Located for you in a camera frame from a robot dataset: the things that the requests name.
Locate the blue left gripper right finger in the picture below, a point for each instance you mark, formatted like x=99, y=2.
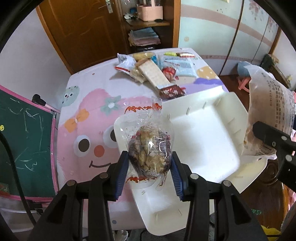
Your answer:
x=178, y=176

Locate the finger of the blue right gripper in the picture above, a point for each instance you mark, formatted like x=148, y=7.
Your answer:
x=269, y=135

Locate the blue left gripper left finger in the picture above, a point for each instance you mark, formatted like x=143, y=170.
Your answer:
x=120, y=173

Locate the white printed snack packet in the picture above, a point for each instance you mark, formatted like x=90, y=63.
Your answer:
x=270, y=103

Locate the clear bag brown pastry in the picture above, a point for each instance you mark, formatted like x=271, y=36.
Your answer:
x=148, y=136

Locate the dark red chocolate packet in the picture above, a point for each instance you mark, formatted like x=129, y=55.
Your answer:
x=171, y=92

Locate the long cracker pack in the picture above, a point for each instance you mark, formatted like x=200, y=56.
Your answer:
x=153, y=74

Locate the white blue wrapper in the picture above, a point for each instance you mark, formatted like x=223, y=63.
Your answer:
x=126, y=63

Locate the white plastic tray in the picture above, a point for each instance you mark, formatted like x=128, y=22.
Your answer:
x=209, y=129

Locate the pink plastic stool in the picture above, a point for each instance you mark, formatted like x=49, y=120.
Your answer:
x=243, y=82

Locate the blue white cushion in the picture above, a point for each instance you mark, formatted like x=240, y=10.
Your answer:
x=242, y=70

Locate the cartoon printed tablecloth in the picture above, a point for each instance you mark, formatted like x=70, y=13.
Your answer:
x=94, y=98

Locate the small red snack packet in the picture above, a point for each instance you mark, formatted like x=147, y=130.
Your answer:
x=170, y=73

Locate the light blue snack bag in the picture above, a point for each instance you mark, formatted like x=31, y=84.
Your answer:
x=184, y=66

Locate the pastel wardrobe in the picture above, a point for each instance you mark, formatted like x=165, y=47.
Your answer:
x=224, y=33

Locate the yellow snack bag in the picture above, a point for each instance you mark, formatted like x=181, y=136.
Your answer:
x=143, y=55

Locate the green yellow small packet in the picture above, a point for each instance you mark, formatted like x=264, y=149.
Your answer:
x=173, y=54

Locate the stack of folded cloths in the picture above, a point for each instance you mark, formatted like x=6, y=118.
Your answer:
x=143, y=37

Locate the wooden shelf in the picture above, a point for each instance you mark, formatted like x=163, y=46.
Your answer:
x=168, y=29

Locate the brown wooden door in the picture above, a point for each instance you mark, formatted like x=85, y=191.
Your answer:
x=84, y=33

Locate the pink storage basket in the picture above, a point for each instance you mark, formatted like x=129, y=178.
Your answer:
x=149, y=13

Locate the green chalkboard pink frame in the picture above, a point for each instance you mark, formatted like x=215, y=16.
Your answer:
x=29, y=130

